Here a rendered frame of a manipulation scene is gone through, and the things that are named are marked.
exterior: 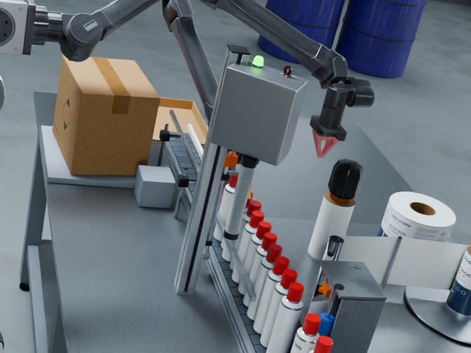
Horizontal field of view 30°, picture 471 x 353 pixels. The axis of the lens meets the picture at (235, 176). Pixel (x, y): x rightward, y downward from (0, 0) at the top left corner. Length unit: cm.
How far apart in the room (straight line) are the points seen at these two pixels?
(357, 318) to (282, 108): 48
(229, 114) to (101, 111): 73
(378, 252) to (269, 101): 60
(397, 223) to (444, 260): 22
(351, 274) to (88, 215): 91
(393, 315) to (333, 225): 29
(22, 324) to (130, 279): 122
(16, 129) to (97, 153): 226
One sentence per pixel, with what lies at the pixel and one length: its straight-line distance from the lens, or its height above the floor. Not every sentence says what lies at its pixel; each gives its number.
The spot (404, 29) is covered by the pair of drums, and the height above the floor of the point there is 42.
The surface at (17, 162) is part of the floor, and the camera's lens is 459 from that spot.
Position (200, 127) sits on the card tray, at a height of 84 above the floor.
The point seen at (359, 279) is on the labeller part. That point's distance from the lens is 194.
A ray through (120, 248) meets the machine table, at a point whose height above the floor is 83.
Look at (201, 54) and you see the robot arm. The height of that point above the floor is 130.
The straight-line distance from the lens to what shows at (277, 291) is 201.
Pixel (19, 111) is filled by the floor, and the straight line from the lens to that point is 517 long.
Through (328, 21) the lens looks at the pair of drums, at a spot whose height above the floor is 37.
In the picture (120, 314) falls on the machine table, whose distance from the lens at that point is 218.
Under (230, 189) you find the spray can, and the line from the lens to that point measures 238.
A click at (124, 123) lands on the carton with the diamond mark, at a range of 267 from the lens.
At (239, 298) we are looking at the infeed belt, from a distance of 224.
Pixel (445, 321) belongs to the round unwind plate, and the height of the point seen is 89.
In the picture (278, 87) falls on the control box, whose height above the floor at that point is 147.
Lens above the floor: 211
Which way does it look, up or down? 26 degrees down
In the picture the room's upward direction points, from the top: 14 degrees clockwise
